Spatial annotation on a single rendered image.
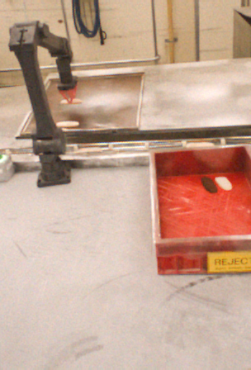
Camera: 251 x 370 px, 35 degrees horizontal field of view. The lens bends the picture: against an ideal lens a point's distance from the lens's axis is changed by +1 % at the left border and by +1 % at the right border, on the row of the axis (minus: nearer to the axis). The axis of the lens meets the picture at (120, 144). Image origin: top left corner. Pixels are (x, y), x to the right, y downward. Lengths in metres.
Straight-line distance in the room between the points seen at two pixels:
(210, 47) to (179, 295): 4.12
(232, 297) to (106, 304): 0.28
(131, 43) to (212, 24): 1.03
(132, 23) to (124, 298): 4.42
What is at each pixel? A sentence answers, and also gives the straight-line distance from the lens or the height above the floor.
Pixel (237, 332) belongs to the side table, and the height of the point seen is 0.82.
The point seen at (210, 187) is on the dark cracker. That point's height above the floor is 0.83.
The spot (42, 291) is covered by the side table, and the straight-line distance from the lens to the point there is 1.02.
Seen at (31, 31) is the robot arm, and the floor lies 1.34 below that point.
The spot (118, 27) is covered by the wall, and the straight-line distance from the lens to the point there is 5.16.
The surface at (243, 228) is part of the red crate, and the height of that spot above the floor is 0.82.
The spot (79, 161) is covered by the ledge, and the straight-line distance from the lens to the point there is 1.47.
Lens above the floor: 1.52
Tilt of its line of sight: 25 degrees down
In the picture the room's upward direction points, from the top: 7 degrees counter-clockwise
